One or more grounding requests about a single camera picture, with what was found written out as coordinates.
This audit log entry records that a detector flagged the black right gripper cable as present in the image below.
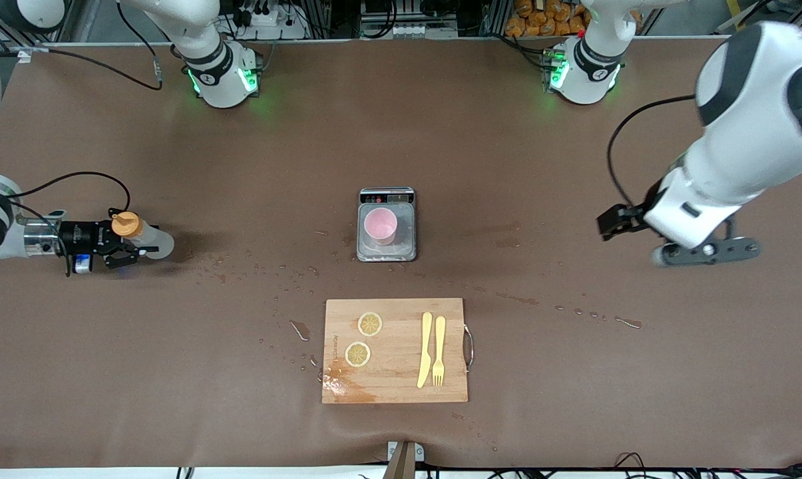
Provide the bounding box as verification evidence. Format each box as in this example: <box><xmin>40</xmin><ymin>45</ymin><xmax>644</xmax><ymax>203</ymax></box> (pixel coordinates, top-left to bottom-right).
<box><xmin>5</xmin><ymin>171</ymin><xmax>132</xmax><ymax>214</ymax></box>

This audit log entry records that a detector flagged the clear squeeze bottle orange cap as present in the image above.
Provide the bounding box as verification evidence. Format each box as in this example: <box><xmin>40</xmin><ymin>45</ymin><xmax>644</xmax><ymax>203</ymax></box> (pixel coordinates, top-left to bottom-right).
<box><xmin>111</xmin><ymin>212</ymin><xmax>175</xmax><ymax>260</ymax></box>

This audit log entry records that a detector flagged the black cable with connector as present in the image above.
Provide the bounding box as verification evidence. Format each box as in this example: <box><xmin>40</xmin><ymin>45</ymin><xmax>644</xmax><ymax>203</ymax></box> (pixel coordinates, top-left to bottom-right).
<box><xmin>15</xmin><ymin>0</ymin><xmax>164</xmax><ymax>92</ymax></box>

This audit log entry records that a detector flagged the pink plastic cup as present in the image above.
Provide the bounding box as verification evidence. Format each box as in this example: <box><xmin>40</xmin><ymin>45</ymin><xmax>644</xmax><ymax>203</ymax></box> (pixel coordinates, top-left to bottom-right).
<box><xmin>364</xmin><ymin>208</ymin><xmax>398</xmax><ymax>246</ymax></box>

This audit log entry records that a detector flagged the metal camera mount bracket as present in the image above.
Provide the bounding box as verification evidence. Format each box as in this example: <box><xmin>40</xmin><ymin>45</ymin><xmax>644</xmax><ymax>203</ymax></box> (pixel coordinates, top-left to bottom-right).
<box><xmin>387</xmin><ymin>440</ymin><xmax>425</xmax><ymax>479</ymax></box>

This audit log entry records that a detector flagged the grey digital kitchen scale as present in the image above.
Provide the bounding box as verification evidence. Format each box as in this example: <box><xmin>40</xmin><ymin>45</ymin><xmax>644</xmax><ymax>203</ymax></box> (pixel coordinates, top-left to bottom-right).
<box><xmin>357</xmin><ymin>187</ymin><xmax>417</xmax><ymax>263</ymax></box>

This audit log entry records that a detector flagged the long white socket strip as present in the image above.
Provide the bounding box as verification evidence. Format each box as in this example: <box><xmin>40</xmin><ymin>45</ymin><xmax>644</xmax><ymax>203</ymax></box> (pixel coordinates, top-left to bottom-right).
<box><xmin>367</xmin><ymin>23</ymin><xmax>458</xmax><ymax>39</ymax></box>

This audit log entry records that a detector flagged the black floor cable bundle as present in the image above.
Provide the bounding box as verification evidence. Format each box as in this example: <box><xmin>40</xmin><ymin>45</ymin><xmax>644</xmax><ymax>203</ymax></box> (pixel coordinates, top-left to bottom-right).
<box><xmin>614</xmin><ymin>452</ymin><xmax>802</xmax><ymax>479</ymax></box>

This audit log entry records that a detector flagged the yellow plastic knife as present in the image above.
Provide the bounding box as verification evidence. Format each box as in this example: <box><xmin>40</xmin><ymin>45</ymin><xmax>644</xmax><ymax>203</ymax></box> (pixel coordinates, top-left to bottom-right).
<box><xmin>417</xmin><ymin>312</ymin><xmax>433</xmax><ymax>389</ymax></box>

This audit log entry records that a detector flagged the yellow plastic fork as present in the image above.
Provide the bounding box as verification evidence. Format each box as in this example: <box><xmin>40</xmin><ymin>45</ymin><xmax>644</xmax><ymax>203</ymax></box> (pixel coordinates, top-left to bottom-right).
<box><xmin>432</xmin><ymin>316</ymin><xmax>447</xmax><ymax>388</ymax></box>

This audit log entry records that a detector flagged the brown table cover mat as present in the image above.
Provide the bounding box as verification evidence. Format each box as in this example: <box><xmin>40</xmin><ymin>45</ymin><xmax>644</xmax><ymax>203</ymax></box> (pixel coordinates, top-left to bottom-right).
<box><xmin>0</xmin><ymin>37</ymin><xmax>802</xmax><ymax>470</ymax></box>

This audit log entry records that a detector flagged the orange snack bag pile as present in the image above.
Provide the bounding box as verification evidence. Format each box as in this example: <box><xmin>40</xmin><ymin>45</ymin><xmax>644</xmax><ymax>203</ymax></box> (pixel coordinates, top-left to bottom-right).
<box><xmin>505</xmin><ymin>0</ymin><xmax>642</xmax><ymax>37</ymax></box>

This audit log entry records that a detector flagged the wooden cutting board metal handle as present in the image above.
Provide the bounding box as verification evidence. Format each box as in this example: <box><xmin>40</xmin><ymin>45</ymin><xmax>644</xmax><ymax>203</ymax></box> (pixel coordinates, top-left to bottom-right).
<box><xmin>321</xmin><ymin>298</ymin><xmax>474</xmax><ymax>404</ymax></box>

